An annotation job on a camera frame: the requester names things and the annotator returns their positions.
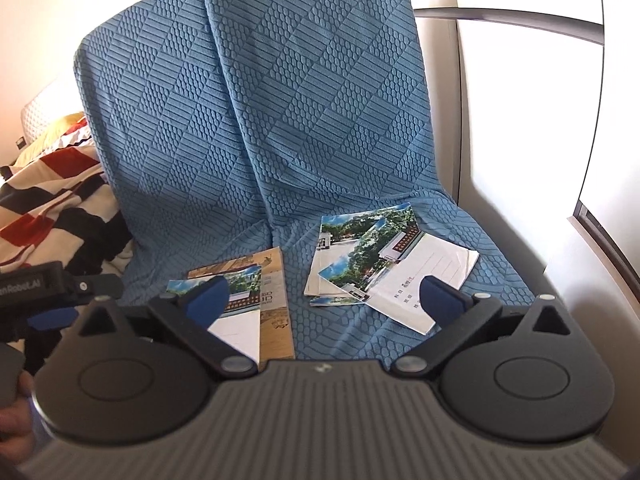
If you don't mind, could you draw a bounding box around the white sofa armrest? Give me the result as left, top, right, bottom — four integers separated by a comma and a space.
412, 0, 469, 206

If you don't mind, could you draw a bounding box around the yellow pillow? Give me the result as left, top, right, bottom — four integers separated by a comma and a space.
13, 112, 85, 167

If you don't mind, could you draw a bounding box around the scenic photo envelope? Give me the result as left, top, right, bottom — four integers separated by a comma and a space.
166, 264, 262, 364
304, 203, 420, 300
309, 295, 361, 308
316, 218, 482, 336

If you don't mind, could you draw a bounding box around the striped red black blanket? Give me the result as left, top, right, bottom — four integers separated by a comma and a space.
0, 127, 134, 376

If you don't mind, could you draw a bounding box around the white tufted headboard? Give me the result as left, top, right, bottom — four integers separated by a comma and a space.
21, 92, 49, 144

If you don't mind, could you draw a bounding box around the person's left hand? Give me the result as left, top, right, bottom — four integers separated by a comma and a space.
0, 370, 36, 465

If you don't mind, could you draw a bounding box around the brown antique painting book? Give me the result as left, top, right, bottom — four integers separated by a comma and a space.
186, 247, 295, 367

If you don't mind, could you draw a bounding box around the blue textured sofa cover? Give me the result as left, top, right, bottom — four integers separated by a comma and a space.
74, 0, 533, 362

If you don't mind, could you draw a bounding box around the scenic photo envelope bottom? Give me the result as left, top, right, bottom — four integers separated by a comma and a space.
309, 295, 361, 308

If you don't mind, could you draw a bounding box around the scenic photo envelope top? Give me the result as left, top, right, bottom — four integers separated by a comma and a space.
166, 264, 262, 364

